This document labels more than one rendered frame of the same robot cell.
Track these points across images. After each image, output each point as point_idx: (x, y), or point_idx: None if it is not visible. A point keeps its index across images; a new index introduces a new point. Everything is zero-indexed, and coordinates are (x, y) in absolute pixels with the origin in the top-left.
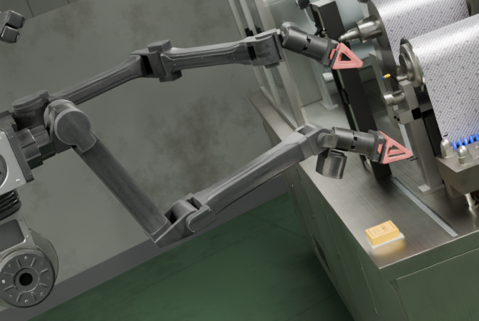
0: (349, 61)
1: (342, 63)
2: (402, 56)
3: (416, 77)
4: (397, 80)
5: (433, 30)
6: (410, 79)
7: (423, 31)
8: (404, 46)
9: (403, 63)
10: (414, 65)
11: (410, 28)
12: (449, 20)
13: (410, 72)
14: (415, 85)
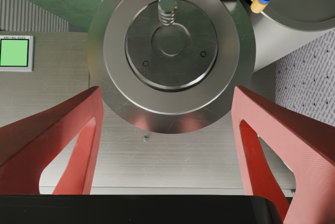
0: (242, 116)
1: (260, 119)
2: (152, 82)
3: (112, 18)
4: None
5: (305, 96)
6: (143, 7)
7: (316, 100)
8: (155, 112)
9: (158, 60)
10: (104, 57)
11: (330, 118)
12: (289, 106)
13: (126, 33)
14: None
